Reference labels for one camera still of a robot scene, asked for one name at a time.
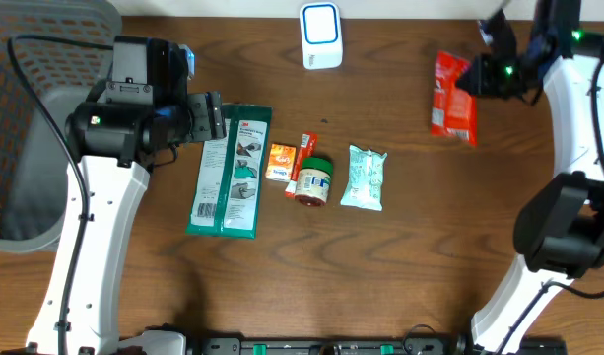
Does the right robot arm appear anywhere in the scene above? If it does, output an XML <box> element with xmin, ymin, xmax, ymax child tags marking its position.
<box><xmin>456</xmin><ymin>0</ymin><xmax>604</xmax><ymax>354</ymax></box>

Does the green white packet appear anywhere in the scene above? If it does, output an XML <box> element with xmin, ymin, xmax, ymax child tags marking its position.
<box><xmin>185</xmin><ymin>104</ymin><xmax>273</xmax><ymax>239</ymax></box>

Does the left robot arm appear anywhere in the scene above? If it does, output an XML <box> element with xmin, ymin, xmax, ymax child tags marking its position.
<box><xmin>24</xmin><ymin>35</ymin><xmax>226</xmax><ymax>354</ymax></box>

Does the pale green tissue pack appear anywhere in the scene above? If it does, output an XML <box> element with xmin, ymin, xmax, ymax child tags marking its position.
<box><xmin>340</xmin><ymin>145</ymin><xmax>387</xmax><ymax>211</ymax></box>

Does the small orange carton box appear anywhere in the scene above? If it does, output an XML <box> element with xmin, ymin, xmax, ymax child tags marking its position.
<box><xmin>265</xmin><ymin>143</ymin><xmax>297</xmax><ymax>182</ymax></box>

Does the white barcode scanner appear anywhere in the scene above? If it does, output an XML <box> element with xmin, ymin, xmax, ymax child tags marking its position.
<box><xmin>299</xmin><ymin>1</ymin><xmax>344</xmax><ymax>70</ymax></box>

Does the green lid seasoning jar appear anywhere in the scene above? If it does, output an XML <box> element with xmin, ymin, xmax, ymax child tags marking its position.
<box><xmin>294</xmin><ymin>157</ymin><xmax>333</xmax><ymax>207</ymax></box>

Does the small red stick packet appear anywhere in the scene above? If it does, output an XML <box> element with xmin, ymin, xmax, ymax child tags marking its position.
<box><xmin>285</xmin><ymin>131</ymin><xmax>318</xmax><ymax>199</ymax></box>

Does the grey plastic mesh basket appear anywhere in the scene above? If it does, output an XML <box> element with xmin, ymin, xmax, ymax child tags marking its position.
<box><xmin>0</xmin><ymin>0</ymin><xmax>122</xmax><ymax>253</ymax></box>

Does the red snack bag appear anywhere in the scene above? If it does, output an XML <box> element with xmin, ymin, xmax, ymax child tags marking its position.
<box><xmin>431</xmin><ymin>51</ymin><xmax>477</xmax><ymax>147</ymax></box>

